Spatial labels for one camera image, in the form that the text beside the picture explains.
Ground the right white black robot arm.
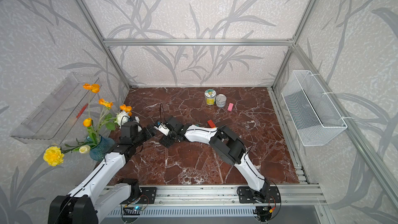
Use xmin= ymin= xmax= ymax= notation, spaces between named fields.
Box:
xmin=155 ymin=123 xmax=270 ymax=203

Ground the left circuit board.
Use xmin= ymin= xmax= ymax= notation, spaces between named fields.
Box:
xmin=122 ymin=205 xmax=147 ymax=216

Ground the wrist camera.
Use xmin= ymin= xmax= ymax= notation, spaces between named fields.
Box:
xmin=154 ymin=116 xmax=183 ymax=136
xmin=119 ymin=117 xmax=142 ymax=144

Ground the silver tin can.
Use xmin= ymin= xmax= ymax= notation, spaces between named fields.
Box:
xmin=216 ymin=94 xmax=227 ymax=108

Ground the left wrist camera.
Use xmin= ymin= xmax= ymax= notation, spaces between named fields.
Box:
xmin=119 ymin=117 xmax=142 ymax=144

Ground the right circuit board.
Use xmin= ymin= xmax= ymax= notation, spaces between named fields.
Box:
xmin=254 ymin=206 xmax=275 ymax=218

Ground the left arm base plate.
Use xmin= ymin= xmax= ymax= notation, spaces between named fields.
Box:
xmin=122 ymin=187 xmax=157 ymax=205

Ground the yellow green labelled tin can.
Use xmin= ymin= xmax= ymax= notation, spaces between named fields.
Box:
xmin=204 ymin=89 xmax=217 ymax=105

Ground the circuit board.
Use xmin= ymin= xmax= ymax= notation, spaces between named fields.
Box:
xmin=254 ymin=206 xmax=275 ymax=218
xmin=122 ymin=205 xmax=147 ymax=216

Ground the flower bouquet in glass vase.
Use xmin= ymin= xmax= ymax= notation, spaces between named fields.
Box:
xmin=43 ymin=99 xmax=132 ymax=167

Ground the clear plastic wall shelf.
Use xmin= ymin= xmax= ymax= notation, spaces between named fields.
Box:
xmin=10 ymin=73 xmax=102 ymax=145

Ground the white wire basket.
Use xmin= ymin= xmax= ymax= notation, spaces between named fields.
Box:
xmin=282 ymin=70 xmax=347 ymax=147

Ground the pink small block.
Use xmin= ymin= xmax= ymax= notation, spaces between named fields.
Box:
xmin=228 ymin=103 xmax=234 ymax=112

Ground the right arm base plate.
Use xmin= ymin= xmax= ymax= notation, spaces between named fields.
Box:
xmin=237 ymin=186 xmax=281 ymax=204

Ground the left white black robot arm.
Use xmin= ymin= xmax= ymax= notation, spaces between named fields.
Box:
xmin=48 ymin=121 xmax=155 ymax=224

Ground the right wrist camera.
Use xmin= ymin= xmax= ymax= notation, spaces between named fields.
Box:
xmin=154 ymin=116 xmax=183 ymax=136

